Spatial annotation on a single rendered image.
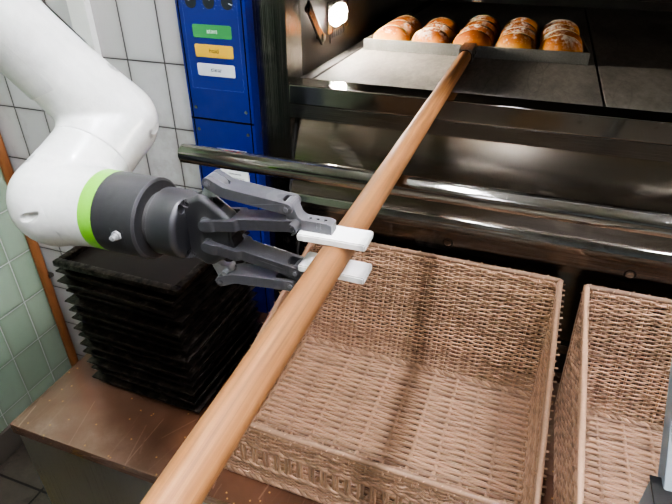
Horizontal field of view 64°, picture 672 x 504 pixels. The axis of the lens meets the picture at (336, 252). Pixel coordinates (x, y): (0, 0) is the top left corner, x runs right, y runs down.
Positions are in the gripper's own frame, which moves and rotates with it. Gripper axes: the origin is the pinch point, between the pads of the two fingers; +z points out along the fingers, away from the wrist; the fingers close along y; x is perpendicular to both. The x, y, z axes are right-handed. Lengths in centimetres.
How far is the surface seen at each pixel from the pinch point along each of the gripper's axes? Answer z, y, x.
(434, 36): -9, -3, -100
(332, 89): -22, 1, -60
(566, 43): 22, -3, -101
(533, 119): 17, 3, -60
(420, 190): 4.0, 2.6, -22.5
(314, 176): -11.3, 2.9, -22.6
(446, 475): 14, 60, -24
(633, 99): 35, 1, -72
